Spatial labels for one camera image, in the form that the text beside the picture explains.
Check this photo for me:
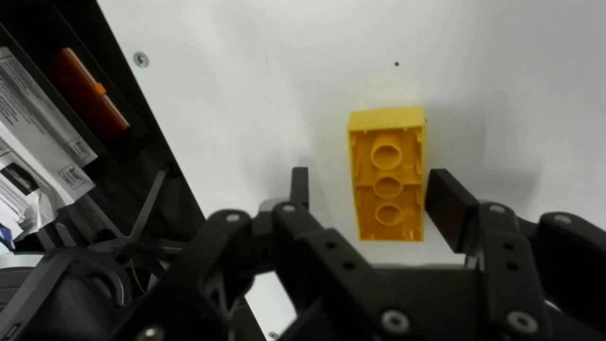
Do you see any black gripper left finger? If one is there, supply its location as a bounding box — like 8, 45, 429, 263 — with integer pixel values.
111, 166, 414, 341

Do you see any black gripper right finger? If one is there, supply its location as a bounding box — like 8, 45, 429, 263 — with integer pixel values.
425, 168, 606, 341

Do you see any yellow LEGO block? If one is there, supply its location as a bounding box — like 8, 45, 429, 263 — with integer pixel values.
347, 104, 429, 244

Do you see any white printer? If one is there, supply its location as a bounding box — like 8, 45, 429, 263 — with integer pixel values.
0, 45, 101, 214

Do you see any orange plastic handle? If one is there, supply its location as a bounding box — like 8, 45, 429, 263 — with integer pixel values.
50, 45, 132, 138

